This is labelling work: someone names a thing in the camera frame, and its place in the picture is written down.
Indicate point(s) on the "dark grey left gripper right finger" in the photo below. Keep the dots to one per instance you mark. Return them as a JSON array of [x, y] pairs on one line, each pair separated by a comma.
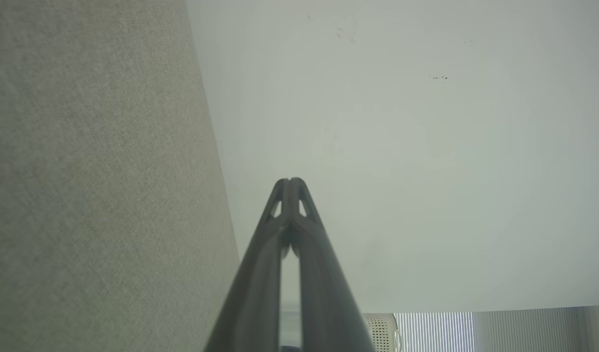
[[324, 293]]

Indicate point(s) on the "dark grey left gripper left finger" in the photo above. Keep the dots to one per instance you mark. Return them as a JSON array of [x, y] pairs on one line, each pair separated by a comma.
[[260, 274]]

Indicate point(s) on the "white perforated laundry basket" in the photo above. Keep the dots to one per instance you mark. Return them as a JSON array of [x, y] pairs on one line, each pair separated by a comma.
[[380, 335]]

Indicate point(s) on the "white slatted window blind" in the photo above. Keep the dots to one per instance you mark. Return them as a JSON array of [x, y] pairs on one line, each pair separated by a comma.
[[436, 332]]

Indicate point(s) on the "grey ribbed wall panel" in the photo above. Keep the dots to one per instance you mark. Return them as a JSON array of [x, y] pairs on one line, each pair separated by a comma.
[[524, 330]]

